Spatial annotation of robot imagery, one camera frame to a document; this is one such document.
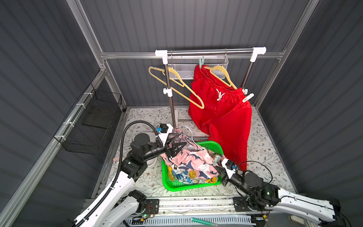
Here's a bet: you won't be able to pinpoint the light green clothespin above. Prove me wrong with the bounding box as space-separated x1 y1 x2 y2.
213 154 221 166

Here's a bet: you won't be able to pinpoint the light blue wire hanger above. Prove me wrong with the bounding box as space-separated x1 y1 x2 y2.
181 126 205 151

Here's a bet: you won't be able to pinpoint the pink navy patterned shorts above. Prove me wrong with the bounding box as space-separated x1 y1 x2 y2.
161 129 219 180

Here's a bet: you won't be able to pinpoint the blue yellow white printed shorts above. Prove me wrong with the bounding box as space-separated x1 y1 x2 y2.
167 166 218 184

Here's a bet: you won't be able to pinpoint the red shorts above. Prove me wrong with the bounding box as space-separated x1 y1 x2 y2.
188 65 252 171

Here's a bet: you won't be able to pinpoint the yellow hanger of printed shorts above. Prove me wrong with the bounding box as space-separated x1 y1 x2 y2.
148 51 205 110

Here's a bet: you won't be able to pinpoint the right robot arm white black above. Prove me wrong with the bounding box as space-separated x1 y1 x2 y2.
215 166 347 227

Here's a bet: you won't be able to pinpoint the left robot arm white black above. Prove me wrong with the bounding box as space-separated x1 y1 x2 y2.
73 132 187 227

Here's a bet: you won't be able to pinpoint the white clothespin on red shorts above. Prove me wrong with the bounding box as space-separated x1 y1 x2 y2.
242 93 254 103

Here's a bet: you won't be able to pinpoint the yellow hanger of red shorts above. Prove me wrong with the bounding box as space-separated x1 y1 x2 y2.
204 51 237 90

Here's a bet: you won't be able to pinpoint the white plastic tray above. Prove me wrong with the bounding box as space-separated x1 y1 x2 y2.
147 157 157 167

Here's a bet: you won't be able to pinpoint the green plastic basket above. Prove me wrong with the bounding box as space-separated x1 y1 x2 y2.
162 141 224 192

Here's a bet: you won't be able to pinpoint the green marker pen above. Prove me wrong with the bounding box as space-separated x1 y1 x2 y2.
191 218 218 227

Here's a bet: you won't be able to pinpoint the steel clothes rack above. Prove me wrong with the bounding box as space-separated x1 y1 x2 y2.
154 46 267 140

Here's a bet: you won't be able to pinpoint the green clothespin on rack top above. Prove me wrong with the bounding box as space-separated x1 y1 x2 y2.
199 58 204 69

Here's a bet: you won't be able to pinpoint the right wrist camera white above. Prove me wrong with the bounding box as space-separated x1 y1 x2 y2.
221 158 237 179

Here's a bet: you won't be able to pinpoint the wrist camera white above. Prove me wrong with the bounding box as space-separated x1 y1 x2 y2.
156 124 173 147
221 158 237 179

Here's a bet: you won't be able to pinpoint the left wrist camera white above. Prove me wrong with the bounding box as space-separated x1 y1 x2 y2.
156 124 173 147

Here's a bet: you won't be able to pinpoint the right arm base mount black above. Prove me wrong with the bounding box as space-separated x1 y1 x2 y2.
233 196 265 212

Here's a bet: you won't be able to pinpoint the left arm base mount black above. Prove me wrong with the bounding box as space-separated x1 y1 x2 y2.
134 199 160 215

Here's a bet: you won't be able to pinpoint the black corrugated cable left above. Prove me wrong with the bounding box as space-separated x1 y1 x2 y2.
70 120 158 227

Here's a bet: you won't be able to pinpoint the white wire mesh basket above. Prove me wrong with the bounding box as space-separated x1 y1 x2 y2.
168 56 229 80

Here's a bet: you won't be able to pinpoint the black wire wall basket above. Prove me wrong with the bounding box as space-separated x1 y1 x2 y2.
54 89 123 155

